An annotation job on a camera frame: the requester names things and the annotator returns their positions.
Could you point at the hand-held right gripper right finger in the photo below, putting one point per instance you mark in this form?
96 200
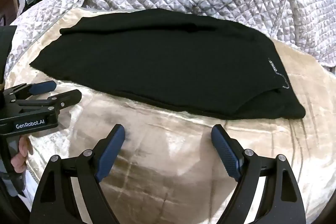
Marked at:
225 150

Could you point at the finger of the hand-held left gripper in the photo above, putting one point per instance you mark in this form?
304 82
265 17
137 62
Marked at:
43 87
68 96

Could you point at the black pants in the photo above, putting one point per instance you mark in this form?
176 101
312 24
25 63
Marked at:
157 61

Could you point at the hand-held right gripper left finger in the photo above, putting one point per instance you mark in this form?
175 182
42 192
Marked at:
110 153

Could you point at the person's left hand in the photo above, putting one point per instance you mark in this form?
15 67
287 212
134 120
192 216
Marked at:
21 151

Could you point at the golden satin blanket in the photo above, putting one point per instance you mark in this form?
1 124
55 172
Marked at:
168 161

